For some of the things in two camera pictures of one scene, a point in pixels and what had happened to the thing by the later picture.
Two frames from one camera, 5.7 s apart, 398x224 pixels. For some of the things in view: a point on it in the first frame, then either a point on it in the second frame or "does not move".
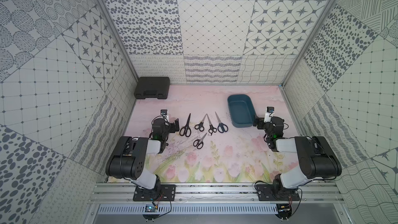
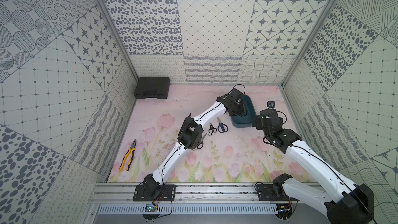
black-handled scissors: x=199 y=143 does not move
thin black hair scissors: x=211 y=128 does not move
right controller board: x=284 y=211 does not move
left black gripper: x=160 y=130 -> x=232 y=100
